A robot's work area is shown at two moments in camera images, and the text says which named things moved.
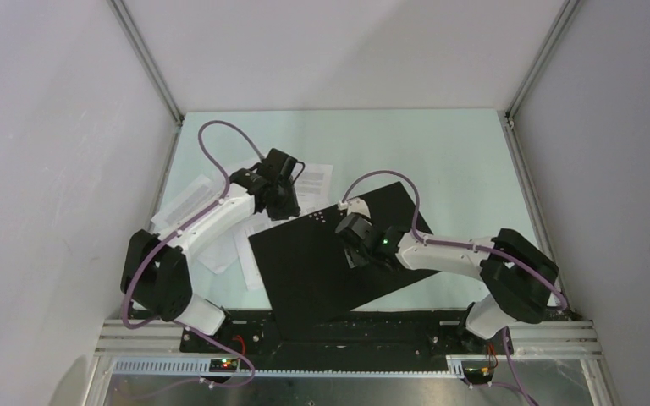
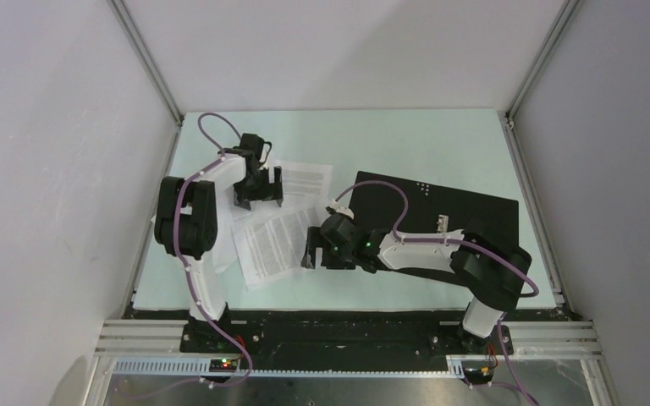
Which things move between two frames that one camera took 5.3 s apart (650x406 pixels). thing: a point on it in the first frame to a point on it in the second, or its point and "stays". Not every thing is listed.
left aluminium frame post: [148, 60] stays
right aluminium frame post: [566, 14] stays
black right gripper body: [357, 256] stays
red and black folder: [306, 280] to [408, 209]
